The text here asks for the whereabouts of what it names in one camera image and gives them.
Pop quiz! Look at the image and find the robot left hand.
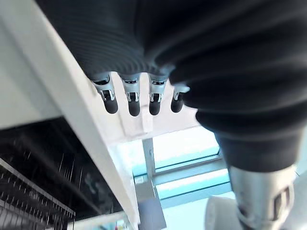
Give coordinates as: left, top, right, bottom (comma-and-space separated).
35, 0, 307, 230

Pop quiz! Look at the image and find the grey cup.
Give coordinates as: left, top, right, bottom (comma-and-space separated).
205, 195, 241, 230

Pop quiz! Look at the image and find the black built-in dishwasher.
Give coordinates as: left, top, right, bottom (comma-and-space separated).
0, 116, 126, 230

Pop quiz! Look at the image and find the window with grey frame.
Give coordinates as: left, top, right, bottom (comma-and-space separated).
107, 125, 307, 230

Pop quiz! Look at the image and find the wire dishwasher rack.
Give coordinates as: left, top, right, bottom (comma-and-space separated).
0, 157, 76, 230

